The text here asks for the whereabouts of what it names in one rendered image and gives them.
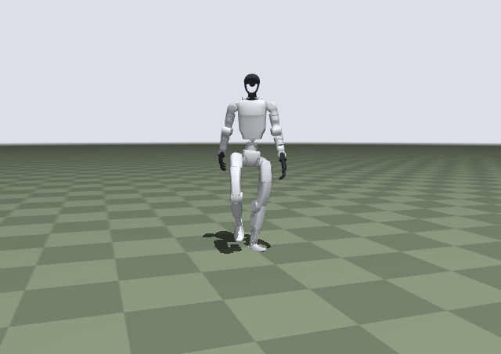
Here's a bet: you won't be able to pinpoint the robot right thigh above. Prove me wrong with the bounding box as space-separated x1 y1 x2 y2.
229 153 243 204

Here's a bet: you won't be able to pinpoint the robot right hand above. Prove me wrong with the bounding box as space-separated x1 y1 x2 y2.
218 152 226 171

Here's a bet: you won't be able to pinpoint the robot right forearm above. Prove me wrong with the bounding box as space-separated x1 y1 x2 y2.
218 127 229 156

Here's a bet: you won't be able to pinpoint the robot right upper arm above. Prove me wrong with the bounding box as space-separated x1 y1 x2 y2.
222 102 238 136

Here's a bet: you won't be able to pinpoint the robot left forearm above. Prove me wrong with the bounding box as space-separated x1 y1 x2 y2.
274 128 286 159

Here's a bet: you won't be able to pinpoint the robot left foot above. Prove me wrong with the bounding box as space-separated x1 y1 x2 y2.
247 244 267 251

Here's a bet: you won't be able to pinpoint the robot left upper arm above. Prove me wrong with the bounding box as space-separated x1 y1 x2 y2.
265 101 281 136

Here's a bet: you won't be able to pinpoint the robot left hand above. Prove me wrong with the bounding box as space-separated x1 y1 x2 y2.
279 152 287 179

